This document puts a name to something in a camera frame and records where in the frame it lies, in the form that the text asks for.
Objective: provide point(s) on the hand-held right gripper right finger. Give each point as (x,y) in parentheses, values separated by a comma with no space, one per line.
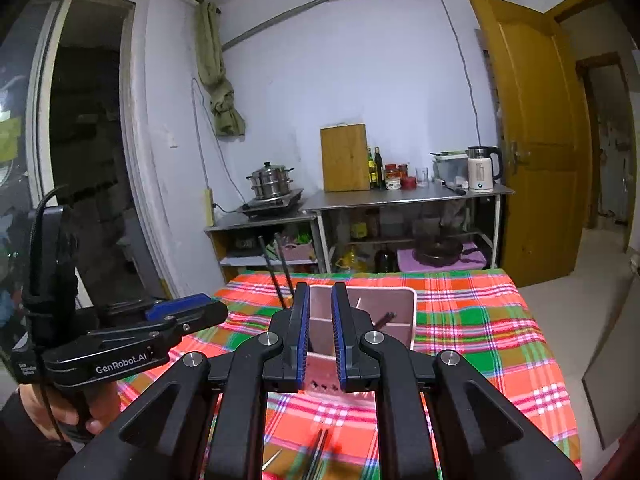
(337,350)

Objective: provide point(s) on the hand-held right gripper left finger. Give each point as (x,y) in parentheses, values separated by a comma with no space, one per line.
(303,345)

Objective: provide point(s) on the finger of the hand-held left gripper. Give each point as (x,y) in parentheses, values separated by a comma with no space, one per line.
(200,316)
(180,305)

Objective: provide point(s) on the pink plastic utensil basket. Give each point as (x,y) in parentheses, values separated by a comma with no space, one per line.
(382,300)

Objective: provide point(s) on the row of black chopsticks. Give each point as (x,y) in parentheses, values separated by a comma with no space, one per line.
(316,452)

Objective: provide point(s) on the light wooden chopstick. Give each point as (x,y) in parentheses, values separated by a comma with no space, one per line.
(272,460)

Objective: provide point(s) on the person's left forearm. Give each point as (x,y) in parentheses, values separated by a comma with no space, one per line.
(25,452)

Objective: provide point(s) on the person's left hand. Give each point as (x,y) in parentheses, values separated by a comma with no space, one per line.
(97,412)

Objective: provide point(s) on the yellow oil jug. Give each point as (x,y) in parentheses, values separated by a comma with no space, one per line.
(352,264)

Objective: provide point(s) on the small pink storage basket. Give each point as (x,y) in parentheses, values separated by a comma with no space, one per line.
(297,252)

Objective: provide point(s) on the yellow power strip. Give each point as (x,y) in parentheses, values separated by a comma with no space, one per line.
(208,207)

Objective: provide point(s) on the dark glass jug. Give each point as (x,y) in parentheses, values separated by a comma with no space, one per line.
(386,260)

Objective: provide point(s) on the small steel kitchen table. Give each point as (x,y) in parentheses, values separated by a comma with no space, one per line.
(260,222)

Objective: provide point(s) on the black induction cooker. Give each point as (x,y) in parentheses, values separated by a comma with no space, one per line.
(270,205)

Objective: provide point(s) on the black frying pan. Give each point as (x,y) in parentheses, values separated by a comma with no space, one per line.
(440,252)

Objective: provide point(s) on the steel steamer pot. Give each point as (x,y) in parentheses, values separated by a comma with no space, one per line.
(270,182)

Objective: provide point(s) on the plaid tablecloth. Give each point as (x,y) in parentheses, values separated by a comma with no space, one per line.
(490,340)

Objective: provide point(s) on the long steel kitchen table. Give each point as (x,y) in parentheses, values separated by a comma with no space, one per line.
(400,199)

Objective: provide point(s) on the purple cloth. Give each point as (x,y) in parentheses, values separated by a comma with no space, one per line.
(475,259)

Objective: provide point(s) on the red lid sauce jar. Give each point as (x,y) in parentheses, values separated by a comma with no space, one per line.
(392,177)
(403,170)

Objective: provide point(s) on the red round tin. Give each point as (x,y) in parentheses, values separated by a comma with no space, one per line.
(409,183)

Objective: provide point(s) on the yellow oil bottle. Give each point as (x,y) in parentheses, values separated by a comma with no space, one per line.
(371,170)

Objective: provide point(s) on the dark sauce bottle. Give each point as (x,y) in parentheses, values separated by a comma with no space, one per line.
(378,167)

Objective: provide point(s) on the clear drinking glass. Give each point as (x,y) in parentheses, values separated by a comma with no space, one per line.
(422,177)

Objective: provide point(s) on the wooden cutting board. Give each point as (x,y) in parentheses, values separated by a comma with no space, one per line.
(346,157)

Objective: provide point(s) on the kitchen knife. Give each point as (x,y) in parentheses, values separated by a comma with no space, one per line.
(455,189)

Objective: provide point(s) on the white electric kettle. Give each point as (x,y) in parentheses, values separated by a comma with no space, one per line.
(482,172)

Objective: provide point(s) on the green knotted curtain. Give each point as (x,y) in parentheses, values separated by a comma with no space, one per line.
(217,70)

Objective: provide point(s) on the yellow wooden door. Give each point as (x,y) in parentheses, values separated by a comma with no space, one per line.
(535,150)

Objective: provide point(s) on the white sliding door frame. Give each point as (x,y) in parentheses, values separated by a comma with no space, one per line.
(140,160)

